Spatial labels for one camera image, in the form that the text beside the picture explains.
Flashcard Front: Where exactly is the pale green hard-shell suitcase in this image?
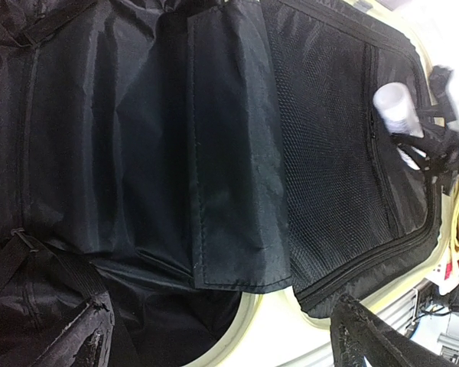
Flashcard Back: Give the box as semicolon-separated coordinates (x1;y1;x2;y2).
0;1;459;366

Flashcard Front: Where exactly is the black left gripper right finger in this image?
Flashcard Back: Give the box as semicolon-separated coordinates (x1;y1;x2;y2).
330;294;454;367

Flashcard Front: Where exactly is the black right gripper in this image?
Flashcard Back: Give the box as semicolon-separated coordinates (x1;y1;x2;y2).
393;66;459;180

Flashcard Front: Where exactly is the white small bottle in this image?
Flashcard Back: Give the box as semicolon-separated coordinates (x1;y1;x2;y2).
373;82;425;171

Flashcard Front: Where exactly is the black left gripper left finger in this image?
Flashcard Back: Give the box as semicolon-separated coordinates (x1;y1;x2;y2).
7;296;116;367

